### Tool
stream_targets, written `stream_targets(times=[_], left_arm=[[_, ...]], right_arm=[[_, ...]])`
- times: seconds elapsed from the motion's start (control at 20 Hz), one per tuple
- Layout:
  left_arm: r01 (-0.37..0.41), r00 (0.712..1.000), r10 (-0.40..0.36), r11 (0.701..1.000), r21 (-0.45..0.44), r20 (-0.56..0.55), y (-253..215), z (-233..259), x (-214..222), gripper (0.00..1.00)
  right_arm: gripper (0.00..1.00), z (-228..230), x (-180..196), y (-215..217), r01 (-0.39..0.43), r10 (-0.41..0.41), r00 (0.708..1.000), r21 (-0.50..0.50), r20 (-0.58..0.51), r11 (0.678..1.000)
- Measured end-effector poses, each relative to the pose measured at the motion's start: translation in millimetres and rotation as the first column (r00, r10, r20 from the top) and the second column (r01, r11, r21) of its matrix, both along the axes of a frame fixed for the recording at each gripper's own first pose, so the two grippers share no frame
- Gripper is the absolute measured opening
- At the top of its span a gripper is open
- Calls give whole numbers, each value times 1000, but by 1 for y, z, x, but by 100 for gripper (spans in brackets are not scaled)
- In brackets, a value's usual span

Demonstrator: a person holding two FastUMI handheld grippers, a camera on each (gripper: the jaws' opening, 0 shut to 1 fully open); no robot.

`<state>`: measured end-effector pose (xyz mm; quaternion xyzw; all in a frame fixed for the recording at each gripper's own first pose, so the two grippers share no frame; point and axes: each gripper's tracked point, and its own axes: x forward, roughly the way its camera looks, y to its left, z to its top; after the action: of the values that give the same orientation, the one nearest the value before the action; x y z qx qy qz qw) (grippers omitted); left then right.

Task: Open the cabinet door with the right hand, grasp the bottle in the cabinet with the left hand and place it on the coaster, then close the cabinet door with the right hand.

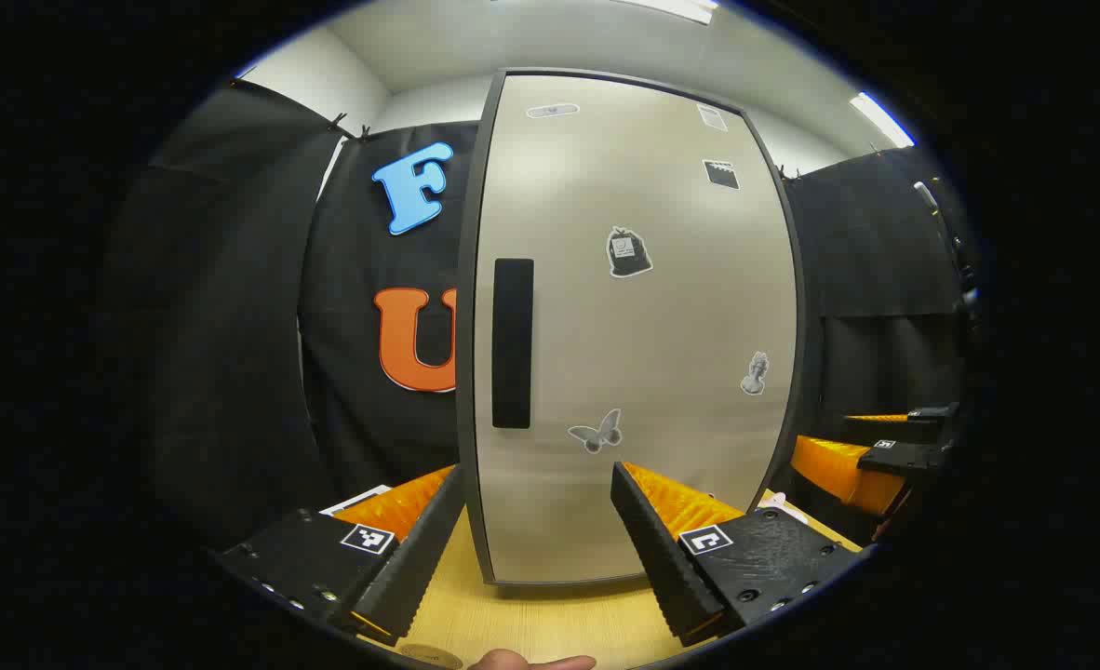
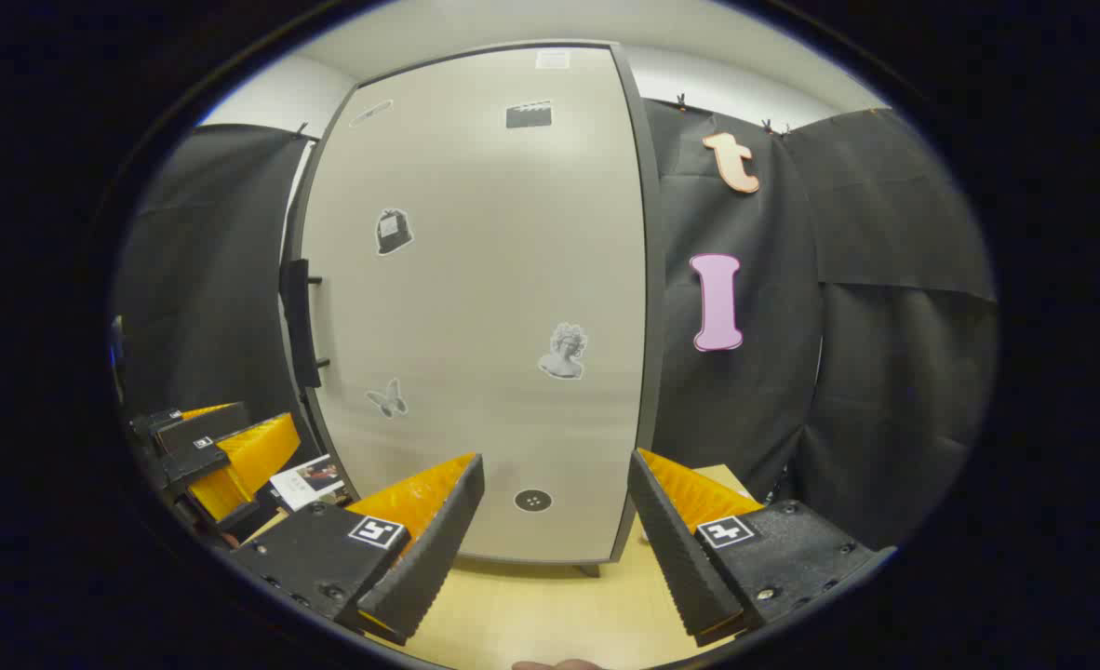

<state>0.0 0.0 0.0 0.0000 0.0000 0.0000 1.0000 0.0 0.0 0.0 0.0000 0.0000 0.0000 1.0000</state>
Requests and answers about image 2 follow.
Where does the dark grey cabinet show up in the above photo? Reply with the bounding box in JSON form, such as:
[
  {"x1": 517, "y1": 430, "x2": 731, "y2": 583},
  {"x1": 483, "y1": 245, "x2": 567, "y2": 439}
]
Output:
[{"x1": 278, "y1": 39, "x2": 670, "y2": 578}]

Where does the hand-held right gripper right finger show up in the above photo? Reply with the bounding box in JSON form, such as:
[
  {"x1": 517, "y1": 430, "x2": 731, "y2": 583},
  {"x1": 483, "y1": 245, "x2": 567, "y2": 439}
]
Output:
[{"x1": 628, "y1": 449, "x2": 895, "y2": 648}]

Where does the white book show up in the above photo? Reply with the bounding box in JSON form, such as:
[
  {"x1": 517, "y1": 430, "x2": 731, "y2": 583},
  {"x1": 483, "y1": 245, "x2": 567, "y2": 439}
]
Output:
[{"x1": 269, "y1": 454, "x2": 346, "y2": 513}]

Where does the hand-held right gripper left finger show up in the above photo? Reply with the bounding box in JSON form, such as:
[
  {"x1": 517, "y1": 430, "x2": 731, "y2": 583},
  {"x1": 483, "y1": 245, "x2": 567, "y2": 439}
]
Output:
[{"x1": 229, "y1": 453, "x2": 486, "y2": 646}]

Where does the black cabinet door handle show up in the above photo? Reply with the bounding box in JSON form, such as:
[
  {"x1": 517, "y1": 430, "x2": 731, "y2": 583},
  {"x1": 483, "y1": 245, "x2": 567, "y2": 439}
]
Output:
[{"x1": 280, "y1": 259, "x2": 332, "y2": 389}]

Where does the black backdrop cloth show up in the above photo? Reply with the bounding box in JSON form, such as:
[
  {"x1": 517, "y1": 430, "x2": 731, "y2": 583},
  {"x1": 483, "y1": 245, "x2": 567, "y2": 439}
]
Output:
[{"x1": 113, "y1": 98, "x2": 998, "y2": 550}]

